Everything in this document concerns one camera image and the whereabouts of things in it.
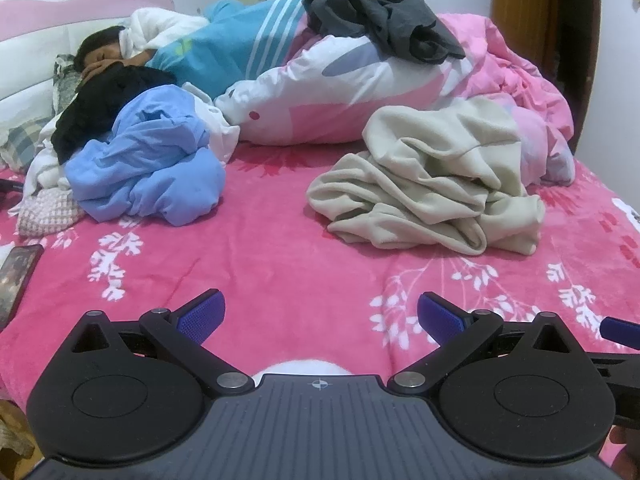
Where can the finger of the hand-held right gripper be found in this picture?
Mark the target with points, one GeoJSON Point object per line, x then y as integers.
{"type": "Point", "coordinates": [622, 332]}

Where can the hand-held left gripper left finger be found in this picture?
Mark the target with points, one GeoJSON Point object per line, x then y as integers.
{"type": "Point", "coordinates": [202, 315]}

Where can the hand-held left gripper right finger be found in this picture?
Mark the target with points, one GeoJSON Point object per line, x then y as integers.
{"type": "Point", "coordinates": [440, 317]}

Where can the beige zip hoodie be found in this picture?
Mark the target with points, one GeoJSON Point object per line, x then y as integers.
{"type": "Point", "coordinates": [440, 180]}

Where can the pink floral blanket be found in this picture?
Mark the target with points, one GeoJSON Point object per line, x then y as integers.
{"type": "Point", "coordinates": [300, 240]}

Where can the light blue garment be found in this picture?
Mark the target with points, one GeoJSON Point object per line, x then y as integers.
{"type": "Point", "coordinates": [150, 170]}

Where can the pink checked cloth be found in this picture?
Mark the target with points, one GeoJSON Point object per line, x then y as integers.
{"type": "Point", "coordinates": [47, 210]}

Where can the black smartphone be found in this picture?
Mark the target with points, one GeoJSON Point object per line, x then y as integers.
{"type": "Point", "coordinates": [17, 280]}

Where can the black slim object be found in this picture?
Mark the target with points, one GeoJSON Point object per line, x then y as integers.
{"type": "Point", "coordinates": [10, 186]}

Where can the black garment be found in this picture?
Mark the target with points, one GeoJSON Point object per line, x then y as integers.
{"type": "Point", "coordinates": [100, 105]}

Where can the pink white teal printed duvet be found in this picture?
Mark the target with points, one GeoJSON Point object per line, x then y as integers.
{"type": "Point", "coordinates": [350, 90]}

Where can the grey plaid pillow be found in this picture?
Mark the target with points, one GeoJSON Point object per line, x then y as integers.
{"type": "Point", "coordinates": [25, 142]}

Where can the grey floral pillow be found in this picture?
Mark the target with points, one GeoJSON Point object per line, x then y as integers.
{"type": "Point", "coordinates": [67, 80]}

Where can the dark grey garment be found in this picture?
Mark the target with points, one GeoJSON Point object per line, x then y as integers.
{"type": "Point", "coordinates": [380, 15]}

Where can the brown wooden door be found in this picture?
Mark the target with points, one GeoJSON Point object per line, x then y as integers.
{"type": "Point", "coordinates": [545, 20]}

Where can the pink white padded headboard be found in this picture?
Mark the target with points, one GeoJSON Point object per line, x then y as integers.
{"type": "Point", "coordinates": [40, 35]}

